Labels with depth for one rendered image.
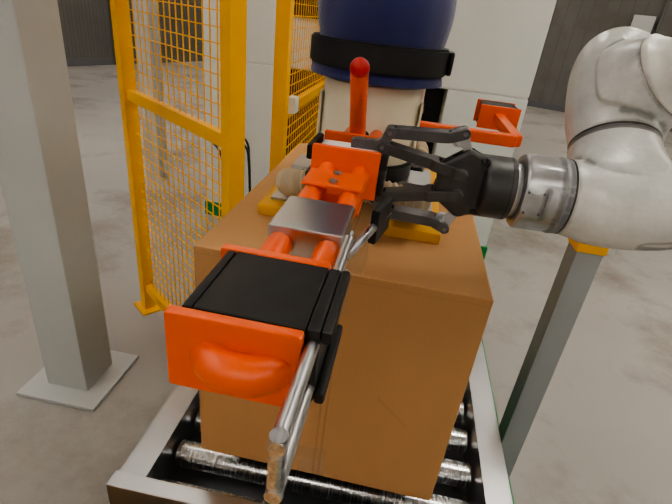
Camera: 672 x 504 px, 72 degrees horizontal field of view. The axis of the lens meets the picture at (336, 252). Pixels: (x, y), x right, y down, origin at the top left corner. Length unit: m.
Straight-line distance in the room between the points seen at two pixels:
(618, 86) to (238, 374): 0.54
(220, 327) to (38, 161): 1.36
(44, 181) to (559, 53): 10.31
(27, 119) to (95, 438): 1.03
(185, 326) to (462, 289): 0.43
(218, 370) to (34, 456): 1.64
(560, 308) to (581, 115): 0.67
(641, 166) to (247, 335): 0.48
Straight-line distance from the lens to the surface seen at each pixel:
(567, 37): 11.06
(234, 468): 1.02
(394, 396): 0.71
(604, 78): 0.67
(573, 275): 1.20
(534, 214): 0.57
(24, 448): 1.90
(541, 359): 1.32
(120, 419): 1.89
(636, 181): 0.60
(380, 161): 0.57
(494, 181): 0.56
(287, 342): 0.24
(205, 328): 0.25
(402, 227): 0.71
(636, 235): 0.61
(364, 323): 0.64
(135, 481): 0.94
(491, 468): 1.04
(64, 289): 1.75
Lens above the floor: 1.35
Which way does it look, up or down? 27 degrees down
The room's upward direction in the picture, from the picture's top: 7 degrees clockwise
